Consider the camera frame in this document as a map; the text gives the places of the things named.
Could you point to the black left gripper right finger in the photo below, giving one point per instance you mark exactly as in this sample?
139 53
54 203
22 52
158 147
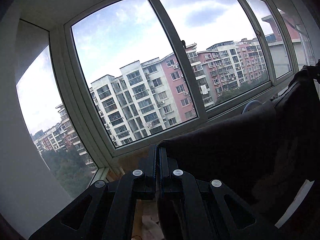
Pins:
193 209

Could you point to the beige cloth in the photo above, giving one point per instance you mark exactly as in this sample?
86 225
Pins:
152 227

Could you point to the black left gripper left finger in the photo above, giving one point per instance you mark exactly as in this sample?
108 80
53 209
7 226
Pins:
104 210

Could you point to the dark grey printed t-shirt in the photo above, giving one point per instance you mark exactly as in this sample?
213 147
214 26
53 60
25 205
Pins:
269 156

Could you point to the white window frame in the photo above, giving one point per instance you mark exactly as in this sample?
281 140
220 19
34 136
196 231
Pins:
134 77

